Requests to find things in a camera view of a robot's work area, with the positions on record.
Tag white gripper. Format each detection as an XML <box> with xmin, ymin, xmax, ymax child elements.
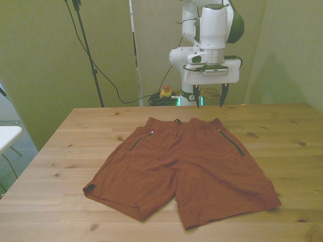
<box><xmin>183</xmin><ymin>58</ymin><xmax>240</xmax><ymax>109</ymax></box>

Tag black tripod stand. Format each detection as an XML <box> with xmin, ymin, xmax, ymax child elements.
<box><xmin>72</xmin><ymin>0</ymin><xmax>105</xmax><ymax>108</ymax></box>

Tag black coiled cable bundle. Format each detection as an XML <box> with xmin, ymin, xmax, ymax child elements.
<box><xmin>147</xmin><ymin>92</ymin><xmax>181</xmax><ymax>107</ymax></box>

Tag white partition edge strip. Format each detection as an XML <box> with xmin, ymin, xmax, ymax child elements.
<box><xmin>128</xmin><ymin>0</ymin><xmax>144</xmax><ymax>106</ymax></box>

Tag rust red shorts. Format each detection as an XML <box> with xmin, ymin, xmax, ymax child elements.
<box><xmin>82</xmin><ymin>117</ymin><xmax>283</xmax><ymax>230</ymax></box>

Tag black tripod cable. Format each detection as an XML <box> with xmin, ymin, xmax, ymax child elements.
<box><xmin>64</xmin><ymin>0</ymin><xmax>154</xmax><ymax>104</ymax></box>

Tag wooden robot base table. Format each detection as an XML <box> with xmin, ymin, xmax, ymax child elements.
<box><xmin>151</xmin><ymin>87</ymin><xmax>249</xmax><ymax>106</ymax></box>

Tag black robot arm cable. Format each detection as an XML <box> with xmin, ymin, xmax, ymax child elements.
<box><xmin>160</xmin><ymin>16</ymin><xmax>243</xmax><ymax>93</ymax></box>

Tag white folding table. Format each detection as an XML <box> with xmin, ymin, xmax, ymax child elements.
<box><xmin>0</xmin><ymin>125</ymin><xmax>24</xmax><ymax>195</ymax></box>

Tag yellow emergency stop box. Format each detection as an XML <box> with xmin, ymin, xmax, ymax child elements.
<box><xmin>159</xmin><ymin>85</ymin><xmax>175</xmax><ymax>99</ymax></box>

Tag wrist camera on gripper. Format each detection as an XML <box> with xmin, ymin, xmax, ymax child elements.
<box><xmin>194</xmin><ymin>64</ymin><xmax>230</xmax><ymax>76</ymax></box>

